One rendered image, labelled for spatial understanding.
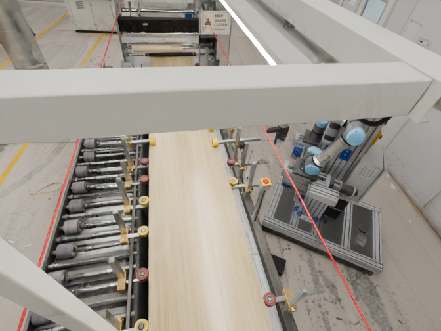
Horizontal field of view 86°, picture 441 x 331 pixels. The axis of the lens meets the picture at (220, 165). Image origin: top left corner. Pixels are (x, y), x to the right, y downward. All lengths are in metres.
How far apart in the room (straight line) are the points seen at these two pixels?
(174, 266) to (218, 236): 0.38
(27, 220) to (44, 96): 3.37
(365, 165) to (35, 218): 3.53
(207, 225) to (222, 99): 1.72
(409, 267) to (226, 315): 2.43
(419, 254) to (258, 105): 3.60
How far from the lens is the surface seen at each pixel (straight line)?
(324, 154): 1.99
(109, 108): 0.24
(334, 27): 0.52
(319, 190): 2.29
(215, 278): 1.76
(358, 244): 3.12
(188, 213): 1.98
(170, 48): 4.37
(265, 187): 1.82
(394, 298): 3.30
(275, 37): 0.70
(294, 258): 2.97
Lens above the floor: 2.57
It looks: 46 degrees down
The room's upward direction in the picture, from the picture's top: 6 degrees clockwise
